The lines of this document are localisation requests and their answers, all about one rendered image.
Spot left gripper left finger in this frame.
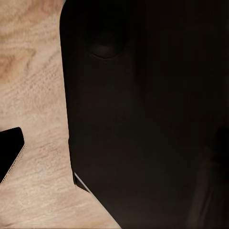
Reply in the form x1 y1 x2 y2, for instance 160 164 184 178
0 127 24 183

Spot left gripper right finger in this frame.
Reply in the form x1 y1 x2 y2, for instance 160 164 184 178
214 127 229 164

